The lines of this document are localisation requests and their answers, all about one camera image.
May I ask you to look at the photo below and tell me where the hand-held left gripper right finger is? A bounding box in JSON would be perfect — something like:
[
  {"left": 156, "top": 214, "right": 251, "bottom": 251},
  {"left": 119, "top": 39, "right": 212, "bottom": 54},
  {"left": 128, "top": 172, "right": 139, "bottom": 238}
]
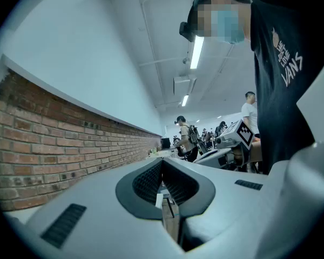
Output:
[{"left": 161, "top": 158, "right": 285, "bottom": 259}]

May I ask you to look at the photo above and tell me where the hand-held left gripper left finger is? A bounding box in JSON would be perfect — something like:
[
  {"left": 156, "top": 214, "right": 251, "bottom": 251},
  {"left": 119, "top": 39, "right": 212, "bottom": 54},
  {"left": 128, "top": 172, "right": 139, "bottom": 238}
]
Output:
[{"left": 16, "top": 157, "right": 186, "bottom": 259}]

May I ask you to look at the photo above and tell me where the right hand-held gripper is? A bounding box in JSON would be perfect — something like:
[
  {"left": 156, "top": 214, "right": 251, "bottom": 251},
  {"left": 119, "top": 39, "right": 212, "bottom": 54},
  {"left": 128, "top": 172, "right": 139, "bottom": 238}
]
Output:
[{"left": 193, "top": 119, "right": 256, "bottom": 171}]

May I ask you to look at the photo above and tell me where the white ceiling air unit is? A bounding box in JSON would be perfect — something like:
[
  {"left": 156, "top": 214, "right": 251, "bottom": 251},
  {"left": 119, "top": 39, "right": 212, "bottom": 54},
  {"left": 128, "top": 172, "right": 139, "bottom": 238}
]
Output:
[{"left": 173, "top": 74, "right": 198, "bottom": 96}]

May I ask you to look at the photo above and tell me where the person's black t-shirt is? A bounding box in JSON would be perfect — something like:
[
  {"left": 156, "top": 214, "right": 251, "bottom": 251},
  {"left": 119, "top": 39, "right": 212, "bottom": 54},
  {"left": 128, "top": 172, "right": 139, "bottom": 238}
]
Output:
[{"left": 249, "top": 0, "right": 324, "bottom": 175}]

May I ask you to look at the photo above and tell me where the blue face mask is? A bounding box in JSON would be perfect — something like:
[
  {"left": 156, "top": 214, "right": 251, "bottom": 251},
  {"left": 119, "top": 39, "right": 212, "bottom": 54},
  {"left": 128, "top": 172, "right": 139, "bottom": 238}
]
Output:
[{"left": 210, "top": 4, "right": 246, "bottom": 45}]

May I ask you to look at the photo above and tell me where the person's head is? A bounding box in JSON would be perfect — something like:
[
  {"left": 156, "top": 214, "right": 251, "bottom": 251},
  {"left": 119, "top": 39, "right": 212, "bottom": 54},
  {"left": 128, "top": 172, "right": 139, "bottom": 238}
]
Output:
[{"left": 190, "top": 0, "right": 252, "bottom": 45}]

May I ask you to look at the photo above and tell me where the black head camera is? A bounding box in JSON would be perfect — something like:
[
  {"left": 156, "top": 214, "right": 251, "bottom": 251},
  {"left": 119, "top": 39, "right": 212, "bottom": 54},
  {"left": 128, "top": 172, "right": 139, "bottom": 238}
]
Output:
[{"left": 179, "top": 0, "right": 205, "bottom": 43}]

